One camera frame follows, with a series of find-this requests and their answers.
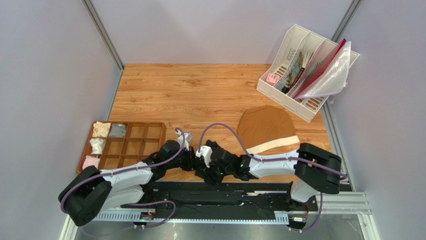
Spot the left aluminium corner post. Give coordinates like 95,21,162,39
81,0,125,72

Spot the black striped underwear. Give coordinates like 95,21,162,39
195,140,221,176

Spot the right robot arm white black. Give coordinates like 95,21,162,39
195,143,347,203

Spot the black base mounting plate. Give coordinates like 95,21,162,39
88,180,354,221

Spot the white rolled underwear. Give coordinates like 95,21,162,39
89,138,106,155

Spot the white plastic file rack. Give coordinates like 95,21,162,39
257,24,359,122

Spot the red plastic folder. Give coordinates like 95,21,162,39
288,38,351,100

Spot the clear bubble plastic folder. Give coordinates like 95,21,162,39
293,39,352,100

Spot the pink sticky note pad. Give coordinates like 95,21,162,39
265,73,281,86

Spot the grey rolled underwear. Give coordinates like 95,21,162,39
108,123,128,138

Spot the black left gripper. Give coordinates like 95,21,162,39
165,145,204,171

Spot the right aluminium corner post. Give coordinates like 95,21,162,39
331,0,363,43

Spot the aluminium corner post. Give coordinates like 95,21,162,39
81,0,125,72
331,0,363,43

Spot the wooden compartment tray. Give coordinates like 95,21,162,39
76,121,166,174

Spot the cream rolled underwear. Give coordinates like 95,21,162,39
92,121,112,138

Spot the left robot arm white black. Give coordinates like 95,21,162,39
58,128,206,227

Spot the aluminium rail frame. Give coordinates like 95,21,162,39
59,99,382,240

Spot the illustrated booklet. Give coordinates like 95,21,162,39
275,49,314,94

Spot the pink rolled underwear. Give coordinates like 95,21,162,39
82,155,101,170

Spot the orange ribbed underwear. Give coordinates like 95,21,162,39
236,105,300,155

